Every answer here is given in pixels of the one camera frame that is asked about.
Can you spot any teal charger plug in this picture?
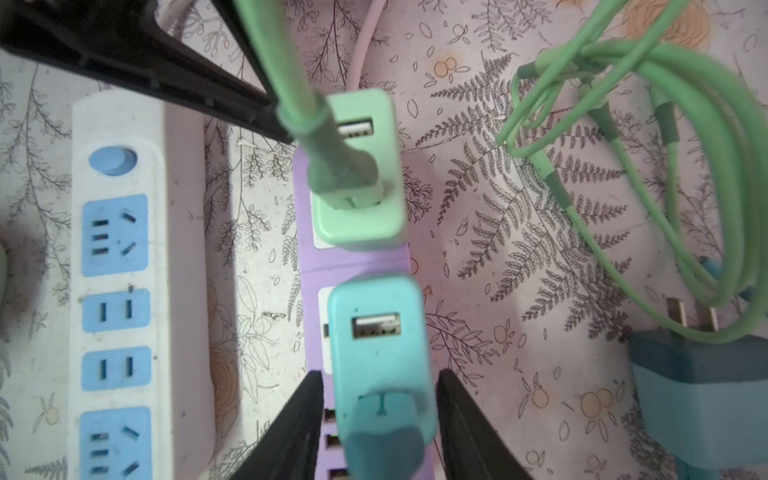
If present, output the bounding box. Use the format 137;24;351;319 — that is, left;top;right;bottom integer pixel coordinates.
630;329;767;479
327;273;438;479

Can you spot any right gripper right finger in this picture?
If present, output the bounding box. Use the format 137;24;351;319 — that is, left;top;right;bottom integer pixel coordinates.
436;369;531;480

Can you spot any purple power strip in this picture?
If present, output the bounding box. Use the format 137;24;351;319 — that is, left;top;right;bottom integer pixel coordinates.
293;151;434;479

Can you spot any green charger plug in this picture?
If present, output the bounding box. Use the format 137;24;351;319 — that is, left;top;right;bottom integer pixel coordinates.
298;89;407;251

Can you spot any green charger cable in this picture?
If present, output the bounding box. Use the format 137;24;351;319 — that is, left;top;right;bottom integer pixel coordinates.
232;0;768;346

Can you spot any white blue power strip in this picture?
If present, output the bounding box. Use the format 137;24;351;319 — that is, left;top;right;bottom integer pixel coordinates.
68;89;216;479

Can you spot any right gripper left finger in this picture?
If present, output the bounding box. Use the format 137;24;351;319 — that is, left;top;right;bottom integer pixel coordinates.
231;371;324;480

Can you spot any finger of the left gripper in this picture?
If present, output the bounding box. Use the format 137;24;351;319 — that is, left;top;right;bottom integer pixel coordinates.
1;1;291;143

